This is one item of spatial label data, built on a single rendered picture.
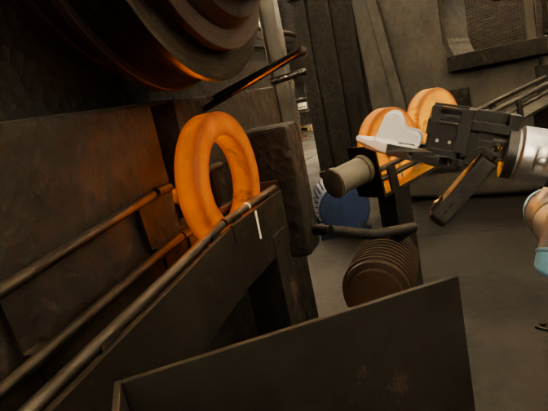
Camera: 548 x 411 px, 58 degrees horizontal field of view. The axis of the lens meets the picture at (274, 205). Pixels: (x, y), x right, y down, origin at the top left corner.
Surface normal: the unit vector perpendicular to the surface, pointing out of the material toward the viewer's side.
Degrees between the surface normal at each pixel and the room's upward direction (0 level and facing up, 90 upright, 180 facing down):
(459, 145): 89
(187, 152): 55
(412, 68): 90
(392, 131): 88
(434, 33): 90
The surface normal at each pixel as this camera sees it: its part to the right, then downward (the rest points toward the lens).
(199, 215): -0.29, 0.51
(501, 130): -0.33, 0.24
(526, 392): -0.19, -0.96
